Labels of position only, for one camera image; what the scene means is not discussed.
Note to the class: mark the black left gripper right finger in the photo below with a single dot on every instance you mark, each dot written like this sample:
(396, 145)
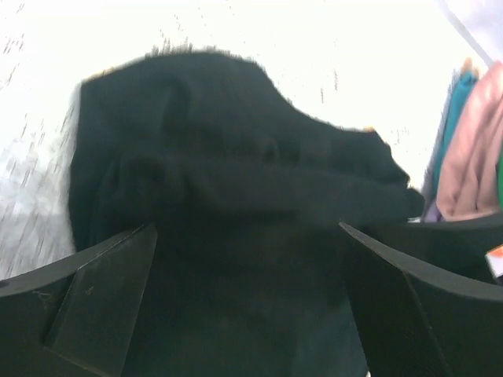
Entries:
(424, 299)

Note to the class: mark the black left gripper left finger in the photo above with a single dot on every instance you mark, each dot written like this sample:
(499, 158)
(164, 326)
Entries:
(76, 316)

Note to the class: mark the black t-shirt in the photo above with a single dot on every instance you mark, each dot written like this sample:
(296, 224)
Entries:
(246, 194)

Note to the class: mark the lavender folded t-shirt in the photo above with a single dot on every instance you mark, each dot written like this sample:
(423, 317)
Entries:
(432, 214)

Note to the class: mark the pink folded t-shirt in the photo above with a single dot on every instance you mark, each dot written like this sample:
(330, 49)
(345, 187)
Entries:
(468, 177)

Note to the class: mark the floral table mat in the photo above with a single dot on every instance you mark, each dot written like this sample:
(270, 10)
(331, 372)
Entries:
(357, 64)

